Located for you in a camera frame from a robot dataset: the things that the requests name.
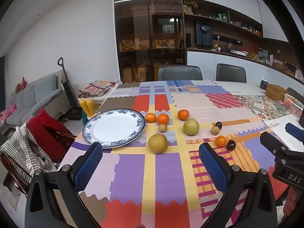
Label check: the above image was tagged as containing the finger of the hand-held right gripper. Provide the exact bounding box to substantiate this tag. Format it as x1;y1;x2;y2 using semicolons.
285;123;304;146
260;131;291;158

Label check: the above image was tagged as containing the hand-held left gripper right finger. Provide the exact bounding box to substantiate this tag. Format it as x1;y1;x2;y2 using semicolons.
199;142;278;228

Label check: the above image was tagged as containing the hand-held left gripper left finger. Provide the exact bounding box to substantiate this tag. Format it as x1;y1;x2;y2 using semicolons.
24;142;105;228

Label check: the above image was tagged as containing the blue patterned white plate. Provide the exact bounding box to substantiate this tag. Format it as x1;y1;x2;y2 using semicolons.
82;109;146;148

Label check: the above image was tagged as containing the green pear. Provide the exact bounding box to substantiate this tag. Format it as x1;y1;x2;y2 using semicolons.
183;118;200;136

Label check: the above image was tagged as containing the yellow pear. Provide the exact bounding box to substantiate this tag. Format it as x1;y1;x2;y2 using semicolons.
148;133;169;154

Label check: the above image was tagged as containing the person's right hand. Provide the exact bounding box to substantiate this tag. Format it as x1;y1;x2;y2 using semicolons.
283;186;304;219

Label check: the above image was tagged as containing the white printed paper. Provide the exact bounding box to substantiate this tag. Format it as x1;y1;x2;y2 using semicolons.
264;120;304;151

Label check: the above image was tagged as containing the dark dining chair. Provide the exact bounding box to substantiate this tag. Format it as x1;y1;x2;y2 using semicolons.
287;87;304;101

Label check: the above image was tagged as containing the tile patterned table mat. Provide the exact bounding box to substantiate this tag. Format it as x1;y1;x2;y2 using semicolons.
231;94;292;120

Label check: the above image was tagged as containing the wicker basket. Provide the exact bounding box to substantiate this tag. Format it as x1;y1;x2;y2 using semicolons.
265;84;289;102

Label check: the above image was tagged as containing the colourful patchwork tablecloth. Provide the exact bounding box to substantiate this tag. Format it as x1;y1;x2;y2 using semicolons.
57;79;289;228

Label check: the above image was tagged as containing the red jacket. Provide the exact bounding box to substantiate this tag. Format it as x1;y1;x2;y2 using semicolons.
27;109;76;163

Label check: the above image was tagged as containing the white table cover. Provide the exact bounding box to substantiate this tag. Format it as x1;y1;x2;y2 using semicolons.
215;81;268;95

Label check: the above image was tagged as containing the striped grey cloth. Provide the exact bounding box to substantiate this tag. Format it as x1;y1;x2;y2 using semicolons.
0;123;57;178

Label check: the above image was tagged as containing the black upright vacuum cleaner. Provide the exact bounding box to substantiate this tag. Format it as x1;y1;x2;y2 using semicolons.
57;57;82;120

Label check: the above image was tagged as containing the dark wooden chair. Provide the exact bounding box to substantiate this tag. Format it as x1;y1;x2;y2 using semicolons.
0;152;31;196

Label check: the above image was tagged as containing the small white table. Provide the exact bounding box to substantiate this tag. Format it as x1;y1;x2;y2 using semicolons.
78;82;123;106

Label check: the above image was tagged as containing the folded striped cloth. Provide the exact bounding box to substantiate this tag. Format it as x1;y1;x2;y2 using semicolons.
78;80;117;98

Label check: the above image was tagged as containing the grey dining chair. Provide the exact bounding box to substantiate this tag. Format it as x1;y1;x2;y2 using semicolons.
216;63;247;83
158;65;203;81

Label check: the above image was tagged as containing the grey sofa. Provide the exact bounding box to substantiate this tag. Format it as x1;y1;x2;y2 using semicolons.
0;72;63;129

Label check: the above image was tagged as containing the pink plush toy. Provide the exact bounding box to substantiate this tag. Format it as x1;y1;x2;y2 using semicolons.
0;102;18;123

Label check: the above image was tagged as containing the red plush toy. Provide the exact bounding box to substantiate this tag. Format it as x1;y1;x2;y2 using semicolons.
15;77;28;93

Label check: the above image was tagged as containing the dark glass cabinet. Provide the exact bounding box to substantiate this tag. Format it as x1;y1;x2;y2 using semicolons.
113;0;186;83

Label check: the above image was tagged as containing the yellow plastic post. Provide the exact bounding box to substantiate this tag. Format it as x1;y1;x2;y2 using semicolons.
86;100;95;117
79;100;89;118

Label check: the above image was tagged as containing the wooden wall shelf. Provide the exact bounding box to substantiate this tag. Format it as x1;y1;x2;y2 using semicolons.
182;0;304;83

